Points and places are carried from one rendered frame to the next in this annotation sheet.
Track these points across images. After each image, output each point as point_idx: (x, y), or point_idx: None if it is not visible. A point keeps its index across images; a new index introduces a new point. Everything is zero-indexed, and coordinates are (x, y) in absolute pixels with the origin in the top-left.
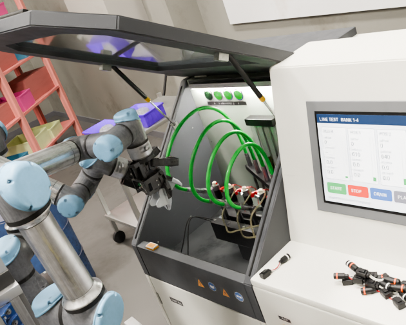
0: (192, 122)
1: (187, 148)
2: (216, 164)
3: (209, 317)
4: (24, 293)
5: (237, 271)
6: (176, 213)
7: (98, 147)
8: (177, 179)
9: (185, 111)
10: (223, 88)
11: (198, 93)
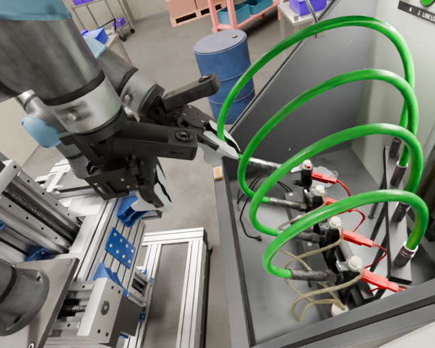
0: (353, 31)
1: (324, 71)
2: (357, 103)
3: None
4: (74, 168)
5: (277, 267)
6: (273, 142)
7: None
8: (231, 149)
9: (351, 7)
10: None
11: None
